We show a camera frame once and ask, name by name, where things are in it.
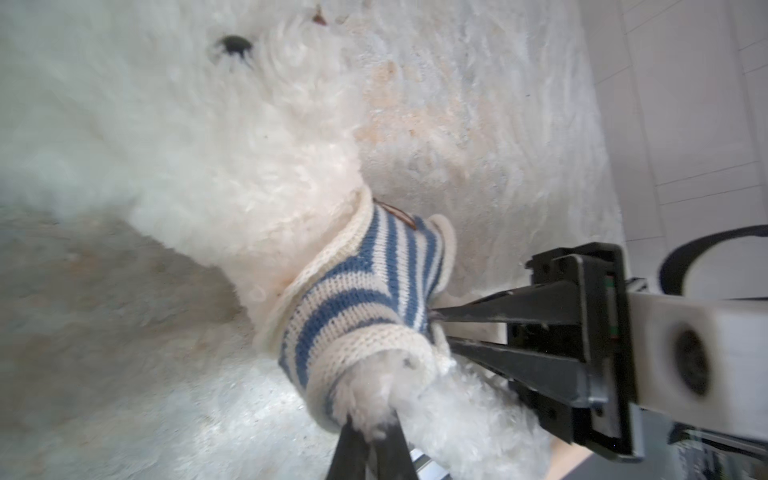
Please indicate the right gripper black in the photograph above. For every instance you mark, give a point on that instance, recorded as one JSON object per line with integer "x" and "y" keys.
{"x": 579, "y": 375}

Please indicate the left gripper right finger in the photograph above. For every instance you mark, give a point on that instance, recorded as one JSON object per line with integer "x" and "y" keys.
{"x": 390, "y": 455}

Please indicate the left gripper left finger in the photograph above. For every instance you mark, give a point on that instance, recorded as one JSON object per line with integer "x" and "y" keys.
{"x": 350, "y": 459}

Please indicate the blue white striped sweater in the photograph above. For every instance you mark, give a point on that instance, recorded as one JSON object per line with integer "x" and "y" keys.
{"x": 353, "y": 332}

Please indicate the white teddy bear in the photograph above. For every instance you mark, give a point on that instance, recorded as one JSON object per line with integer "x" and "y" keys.
{"x": 226, "y": 133}

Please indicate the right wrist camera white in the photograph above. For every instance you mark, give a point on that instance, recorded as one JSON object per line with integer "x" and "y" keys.
{"x": 702, "y": 362}

